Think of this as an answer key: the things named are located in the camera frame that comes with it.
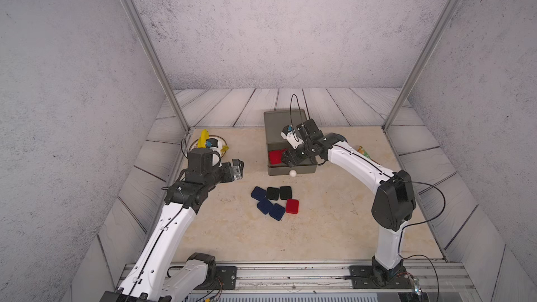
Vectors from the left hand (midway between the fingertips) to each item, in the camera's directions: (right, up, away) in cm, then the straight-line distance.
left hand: (236, 164), depth 75 cm
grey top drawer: (+15, -2, +12) cm, 19 cm away
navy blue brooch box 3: (+15, -22, +14) cm, 30 cm away
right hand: (+19, +3, +12) cm, 23 cm away
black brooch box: (+13, -15, +19) cm, 27 cm away
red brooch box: (+21, -20, +16) cm, 33 cm away
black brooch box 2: (+18, -15, +19) cm, 30 cm away
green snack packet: (+57, +4, +30) cm, 64 cm away
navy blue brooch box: (+6, -15, +18) cm, 24 cm away
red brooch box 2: (+14, +2, +10) cm, 17 cm away
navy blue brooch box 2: (+9, -19, +16) cm, 27 cm away
